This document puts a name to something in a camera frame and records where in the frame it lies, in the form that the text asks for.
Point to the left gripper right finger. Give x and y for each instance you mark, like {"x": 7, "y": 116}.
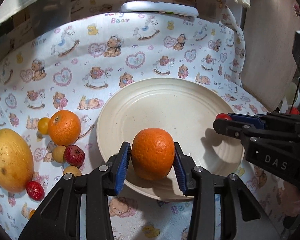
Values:
{"x": 242, "y": 217}

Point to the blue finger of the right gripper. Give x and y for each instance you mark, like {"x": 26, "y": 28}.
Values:
{"x": 247, "y": 119}

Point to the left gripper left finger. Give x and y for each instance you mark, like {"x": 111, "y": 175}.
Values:
{"x": 58, "y": 215}

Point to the red cherry tomato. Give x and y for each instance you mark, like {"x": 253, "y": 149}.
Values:
{"x": 223, "y": 116}
{"x": 35, "y": 191}

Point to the small tan longan fruit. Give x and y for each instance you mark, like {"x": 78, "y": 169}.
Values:
{"x": 73, "y": 170}

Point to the cream round plate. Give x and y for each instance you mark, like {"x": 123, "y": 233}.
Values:
{"x": 184, "y": 109}

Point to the dark red strawberry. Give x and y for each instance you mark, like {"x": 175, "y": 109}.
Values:
{"x": 74, "y": 156}

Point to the small yellow fruit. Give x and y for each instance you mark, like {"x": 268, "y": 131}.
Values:
{"x": 58, "y": 154}

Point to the large yellow pomelo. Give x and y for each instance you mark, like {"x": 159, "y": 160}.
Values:
{"x": 16, "y": 161}

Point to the orange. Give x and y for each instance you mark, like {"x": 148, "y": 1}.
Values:
{"x": 64, "y": 128}
{"x": 152, "y": 154}

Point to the small yellow tomato back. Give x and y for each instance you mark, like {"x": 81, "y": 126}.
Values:
{"x": 43, "y": 126}

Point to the person's right hand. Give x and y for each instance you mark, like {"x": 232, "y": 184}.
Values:
{"x": 290, "y": 200}

